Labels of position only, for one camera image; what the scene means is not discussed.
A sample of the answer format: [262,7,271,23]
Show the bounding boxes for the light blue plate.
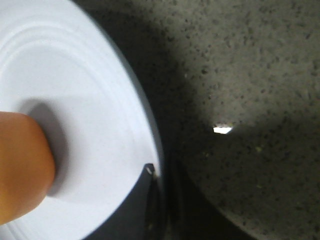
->
[0,0,163,240]

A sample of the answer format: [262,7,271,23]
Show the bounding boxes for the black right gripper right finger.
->
[163,150,254,240]

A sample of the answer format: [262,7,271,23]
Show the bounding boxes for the orange fruit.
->
[0,111,56,225]

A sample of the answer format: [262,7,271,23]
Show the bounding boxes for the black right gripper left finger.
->
[86,163,160,240]

